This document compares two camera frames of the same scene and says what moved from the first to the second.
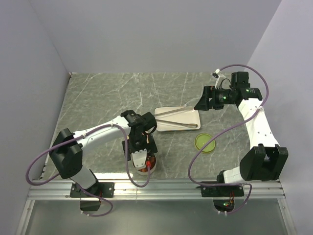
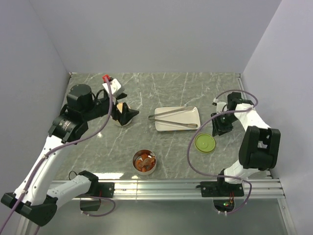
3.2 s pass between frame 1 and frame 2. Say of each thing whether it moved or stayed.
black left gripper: moved
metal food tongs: stayed
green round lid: stayed
